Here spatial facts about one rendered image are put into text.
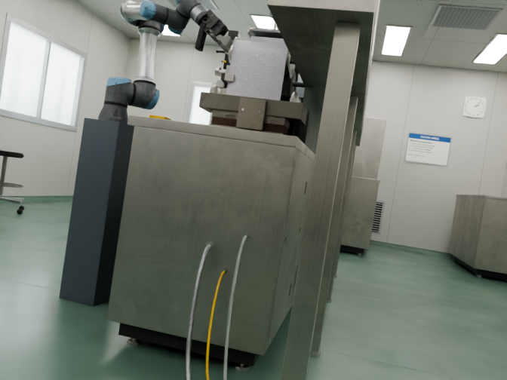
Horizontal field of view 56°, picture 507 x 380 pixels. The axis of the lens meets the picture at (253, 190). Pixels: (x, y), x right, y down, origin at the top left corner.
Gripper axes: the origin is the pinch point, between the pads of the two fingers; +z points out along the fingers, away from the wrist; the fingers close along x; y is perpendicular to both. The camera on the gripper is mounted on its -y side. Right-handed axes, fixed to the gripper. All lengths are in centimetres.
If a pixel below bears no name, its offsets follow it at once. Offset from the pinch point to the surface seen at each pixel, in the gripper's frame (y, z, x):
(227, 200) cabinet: -37, 55, -33
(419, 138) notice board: 129, 82, 547
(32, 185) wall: -304, -203, 351
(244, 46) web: 6.8, 6.2, -7.6
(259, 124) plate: -9, 41, -30
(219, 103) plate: -15.3, 23.9, -27.7
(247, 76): -0.7, 16.8, -8.0
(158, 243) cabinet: -68, 49, -33
